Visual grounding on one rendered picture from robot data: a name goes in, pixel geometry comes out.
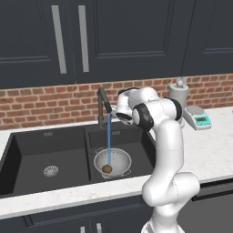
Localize grey cupboard door handle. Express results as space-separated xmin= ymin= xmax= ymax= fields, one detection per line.
xmin=77 ymin=5 xmax=91 ymax=74
xmin=50 ymin=5 xmax=68 ymax=75

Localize dark grey dishwasher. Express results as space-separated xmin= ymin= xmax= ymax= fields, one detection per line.
xmin=177 ymin=177 xmax=233 ymax=233

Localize dark wall cupboard door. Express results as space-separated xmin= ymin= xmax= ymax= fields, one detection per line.
xmin=67 ymin=0 xmax=196 ymax=85
xmin=0 ymin=0 xmax=76 ymax=89
xmin=181 ymin=0 xmax=233 ymax=77

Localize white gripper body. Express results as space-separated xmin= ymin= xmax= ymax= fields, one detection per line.
xmin=109 ymin=105 xmax=119 ymax=119

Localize dark base cupboard front panel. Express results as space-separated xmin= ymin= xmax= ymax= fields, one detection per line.
xmin=23 ymin=201 xmax=147 ymax=228

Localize dark base cupboard door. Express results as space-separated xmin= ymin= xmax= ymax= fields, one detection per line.
xmin=0 ymin=216 xmax=93 ymax=233
xmin=89 ymin=208 xmax=154 ymax=233

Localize brown kiwi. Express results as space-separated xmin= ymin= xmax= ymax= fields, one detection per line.
xmin=101 ymin=164 xmax=114 ymax=175

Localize white metal colander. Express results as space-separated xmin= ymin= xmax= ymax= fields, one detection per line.
xmin=93 ymin=147 xmax=134 ymax=179

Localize dark grey sink faucet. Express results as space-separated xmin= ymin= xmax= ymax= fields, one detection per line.
xmin=96 ymin=86 xmax=113 ymax=129

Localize grey kitchen scale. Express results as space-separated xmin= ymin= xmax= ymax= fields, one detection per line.
xmin=183 ymin=105 xmax=213 ymax=131

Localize black double sink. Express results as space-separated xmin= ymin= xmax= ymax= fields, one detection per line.
xmin=0 ymin=122 xmax=157 ymax=198

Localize silver sink drain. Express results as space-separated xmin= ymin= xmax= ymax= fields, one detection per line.
xmin=43 ymin=165 xmax=60 ymax=178

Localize blue water stream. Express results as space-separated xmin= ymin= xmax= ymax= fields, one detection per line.
xmin=106 ymin=113 xmax=112 ymax=167

